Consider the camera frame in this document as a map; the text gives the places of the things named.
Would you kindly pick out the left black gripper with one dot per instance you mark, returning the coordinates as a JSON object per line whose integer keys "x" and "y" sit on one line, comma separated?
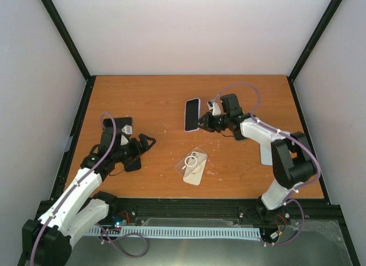
{"x": 139, "y": 150}

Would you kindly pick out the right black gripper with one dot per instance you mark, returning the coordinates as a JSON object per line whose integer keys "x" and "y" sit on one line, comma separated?
{"x": 205, "y": 119}

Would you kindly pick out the lilac phone case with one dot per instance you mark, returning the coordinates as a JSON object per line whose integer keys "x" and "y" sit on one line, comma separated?
{"x": 187, "y": 130}

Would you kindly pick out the black screen phone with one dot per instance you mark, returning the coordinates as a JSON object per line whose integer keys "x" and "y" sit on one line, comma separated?
{"x": 192, "y": 114}

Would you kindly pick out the black phone case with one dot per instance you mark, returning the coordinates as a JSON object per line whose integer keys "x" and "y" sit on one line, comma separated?
{"x": 133, "y": 165}

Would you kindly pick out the dark phone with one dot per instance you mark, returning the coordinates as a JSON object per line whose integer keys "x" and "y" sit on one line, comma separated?
{"x": 120, "y": 122}

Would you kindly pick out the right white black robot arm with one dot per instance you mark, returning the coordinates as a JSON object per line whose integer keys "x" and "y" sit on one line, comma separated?
{"x": 293, "y": 163}

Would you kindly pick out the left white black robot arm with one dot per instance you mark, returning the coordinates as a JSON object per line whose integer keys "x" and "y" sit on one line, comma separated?
{"x": 50, "y": 239}

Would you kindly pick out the black phone right side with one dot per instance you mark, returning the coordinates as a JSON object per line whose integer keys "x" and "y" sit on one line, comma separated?
{"x": 238, "y": 136}

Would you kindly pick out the clear magsafe phone case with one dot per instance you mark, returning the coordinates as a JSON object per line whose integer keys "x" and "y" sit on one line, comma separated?
{"x": 179, "y": 167}

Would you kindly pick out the cream white phone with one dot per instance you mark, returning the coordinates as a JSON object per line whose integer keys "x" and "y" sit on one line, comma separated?
{"x": 195, "y": 174}

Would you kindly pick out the light blue phone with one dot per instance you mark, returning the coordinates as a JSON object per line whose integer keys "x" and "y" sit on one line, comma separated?
{"x": 265, "y": 156}

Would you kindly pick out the left green controller board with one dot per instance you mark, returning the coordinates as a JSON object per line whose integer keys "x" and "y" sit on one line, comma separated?
{"x": 120, "y": 220}

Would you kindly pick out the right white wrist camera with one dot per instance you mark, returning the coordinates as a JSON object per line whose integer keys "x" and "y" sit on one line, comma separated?
{"x": 214, "y": 107}

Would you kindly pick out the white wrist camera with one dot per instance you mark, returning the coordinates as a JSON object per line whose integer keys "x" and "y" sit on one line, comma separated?
{"x": 126, "y": 133}
{"x": 214, "y": 107}

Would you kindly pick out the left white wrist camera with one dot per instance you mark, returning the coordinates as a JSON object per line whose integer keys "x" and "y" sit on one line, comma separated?
{"x": 126, "y": 133}

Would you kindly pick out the left black side rail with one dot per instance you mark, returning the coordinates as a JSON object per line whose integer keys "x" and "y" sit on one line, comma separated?
{"x": 68, "y": 155}

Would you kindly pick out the black side rail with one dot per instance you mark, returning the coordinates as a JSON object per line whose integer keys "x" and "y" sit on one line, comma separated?
{"x": 306, "y": 132}
{"x": 68, "y": 155}

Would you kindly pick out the black aluminium frame rail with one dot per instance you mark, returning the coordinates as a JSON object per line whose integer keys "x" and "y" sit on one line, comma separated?
{"x": 240, "y": 211}

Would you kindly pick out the right black side rail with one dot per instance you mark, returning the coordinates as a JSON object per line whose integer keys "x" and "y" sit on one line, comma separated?
{"x": 306, "y": 132}

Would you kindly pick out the light blue cable duct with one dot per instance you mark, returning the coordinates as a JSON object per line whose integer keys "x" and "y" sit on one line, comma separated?
{"x": 188, "y": 232}

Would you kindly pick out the right black frame post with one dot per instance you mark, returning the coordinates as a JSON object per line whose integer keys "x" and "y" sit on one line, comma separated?
{"x": 322, "y": 24}

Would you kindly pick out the black frame post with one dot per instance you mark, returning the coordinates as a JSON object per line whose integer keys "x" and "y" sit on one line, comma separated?
{"x": 322, "y": 24}
{"x": 66, "y": 37}

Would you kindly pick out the right wired connector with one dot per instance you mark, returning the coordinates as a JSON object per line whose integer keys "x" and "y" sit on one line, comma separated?
{"x": 281, "y": 224}

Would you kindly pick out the left black frame post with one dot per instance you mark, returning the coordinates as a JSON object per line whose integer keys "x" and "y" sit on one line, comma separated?
{"x": 66, "y": 37}

